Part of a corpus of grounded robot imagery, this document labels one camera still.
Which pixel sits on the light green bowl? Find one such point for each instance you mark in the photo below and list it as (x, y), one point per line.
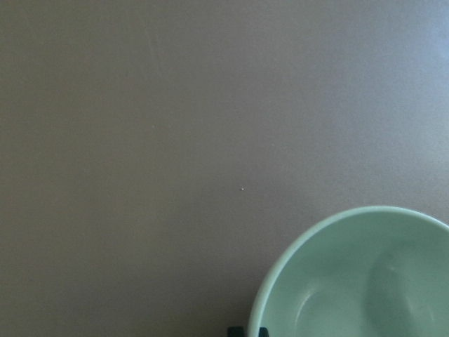
(371, 271)

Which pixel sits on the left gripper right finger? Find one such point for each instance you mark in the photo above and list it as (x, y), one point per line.
(263, 332)

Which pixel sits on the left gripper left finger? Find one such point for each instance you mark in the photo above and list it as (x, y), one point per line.
(235, 331)

